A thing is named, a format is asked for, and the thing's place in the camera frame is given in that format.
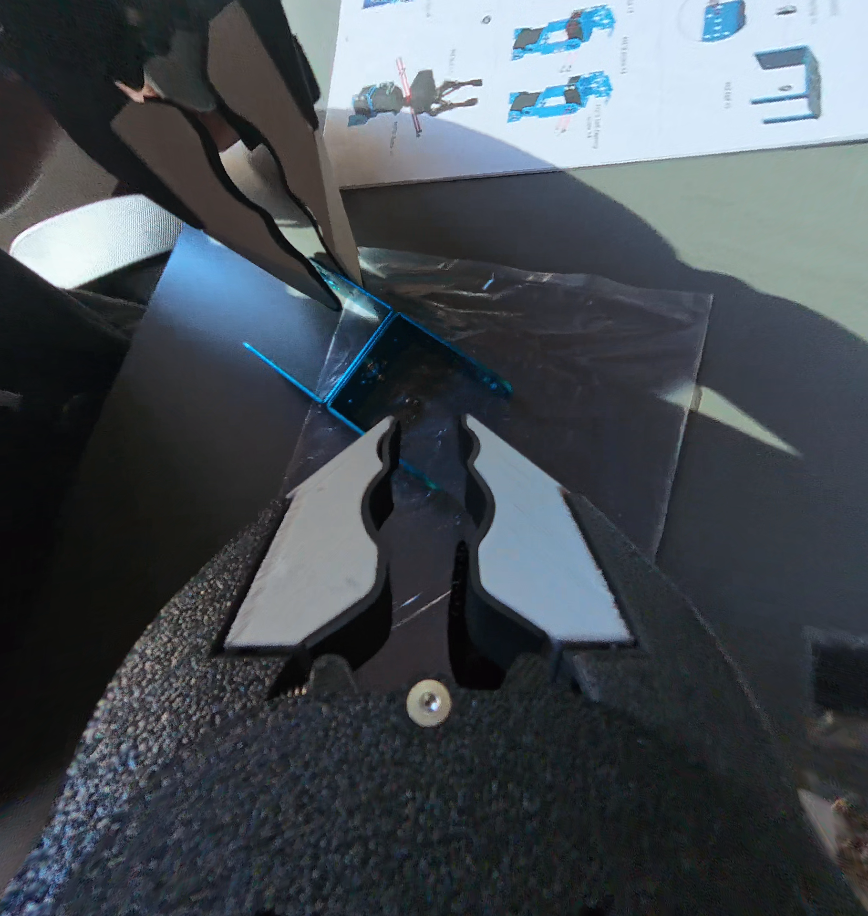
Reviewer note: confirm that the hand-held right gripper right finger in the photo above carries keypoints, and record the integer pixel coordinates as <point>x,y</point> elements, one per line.
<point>542,566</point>

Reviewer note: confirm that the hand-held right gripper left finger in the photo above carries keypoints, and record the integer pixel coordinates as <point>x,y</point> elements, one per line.
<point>313,566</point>

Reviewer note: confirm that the white instruction sheet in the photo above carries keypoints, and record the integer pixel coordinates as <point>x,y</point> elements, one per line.
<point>649,115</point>

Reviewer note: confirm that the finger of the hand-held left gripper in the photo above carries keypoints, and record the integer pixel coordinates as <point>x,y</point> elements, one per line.
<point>284,129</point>
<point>220,186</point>

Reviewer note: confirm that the blue metal bracket assembly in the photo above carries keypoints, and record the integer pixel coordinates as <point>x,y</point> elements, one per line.
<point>406,358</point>

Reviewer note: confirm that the small clear plastic bag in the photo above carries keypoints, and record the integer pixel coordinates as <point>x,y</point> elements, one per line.
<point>592,401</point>

